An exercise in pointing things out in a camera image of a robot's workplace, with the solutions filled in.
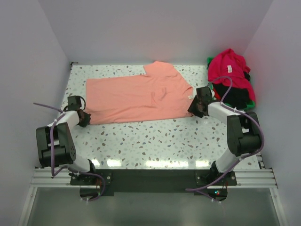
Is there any black t shirt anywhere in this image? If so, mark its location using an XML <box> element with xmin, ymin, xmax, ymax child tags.
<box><xmin>213</xmin><ymin>70</ymin><xmax>253</xmax><ymax>110</ymax></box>

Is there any green plastic bin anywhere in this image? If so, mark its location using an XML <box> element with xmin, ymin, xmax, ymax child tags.
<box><xmin>206</xmin><ymin>56</ymin><xmax>256</xmax><ymax>111</ymax></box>

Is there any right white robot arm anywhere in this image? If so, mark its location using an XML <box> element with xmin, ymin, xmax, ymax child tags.
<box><xmin>188</xmin><ymin>87</ymin><xmax>263</xmax><ymax>185</ymax></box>

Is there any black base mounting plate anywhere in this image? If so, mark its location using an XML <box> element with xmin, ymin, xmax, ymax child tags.
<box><xmin>69</xmin><ymin>169</ymin><xmax>237</xmax><ymax>201</ymax></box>

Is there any aluminium frame rail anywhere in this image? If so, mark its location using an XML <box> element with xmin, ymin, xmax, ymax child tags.
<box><xmin>17</xmin><ymin>110</ymin><xmax>289</xmax><ymax>226</ymax></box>

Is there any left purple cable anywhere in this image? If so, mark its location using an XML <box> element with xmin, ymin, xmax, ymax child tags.
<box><xmin>32</xmin><ymin>102</ymin><xmax>106</xmax><ymax>202</ymax></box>

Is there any salmon pink t shirt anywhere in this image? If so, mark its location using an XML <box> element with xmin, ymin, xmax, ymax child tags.
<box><xmin>86</xmin><ymin>61</ymin><xmax>193</xmax><ymax>125</ymax></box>

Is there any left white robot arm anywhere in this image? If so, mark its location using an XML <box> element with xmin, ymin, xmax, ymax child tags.
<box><xmin>34</xmin><ymin>96</ymin><xmax>97</xmax><ymax>185</ymax></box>

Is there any magenta red t shirt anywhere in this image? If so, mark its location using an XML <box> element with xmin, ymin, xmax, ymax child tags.
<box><xmin>207</xmin><ymin>48</ymin><xmax>256</xmax><ymax>102</ymax></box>

